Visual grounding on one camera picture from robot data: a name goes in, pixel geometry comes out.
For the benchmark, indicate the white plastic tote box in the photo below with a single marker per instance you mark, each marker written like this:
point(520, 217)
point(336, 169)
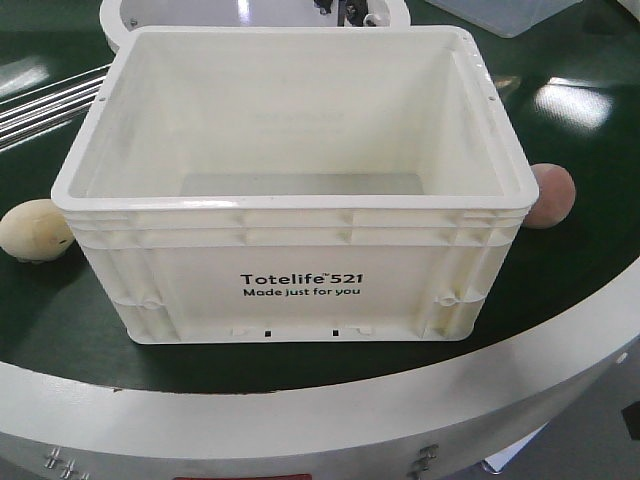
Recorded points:
point(296, 184)

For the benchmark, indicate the pink soft ball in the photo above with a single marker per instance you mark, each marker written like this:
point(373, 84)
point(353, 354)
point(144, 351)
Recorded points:
point(557, 194)

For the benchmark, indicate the cream soft ball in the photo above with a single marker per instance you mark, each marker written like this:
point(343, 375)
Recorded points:
point(35, 231)

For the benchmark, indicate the clear plastic storage bin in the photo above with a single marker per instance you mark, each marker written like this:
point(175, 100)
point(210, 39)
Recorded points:
point(504, 18)

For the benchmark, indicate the steel conveyor rollers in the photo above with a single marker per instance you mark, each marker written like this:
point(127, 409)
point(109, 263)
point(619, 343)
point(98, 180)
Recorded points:
point(38, 111)

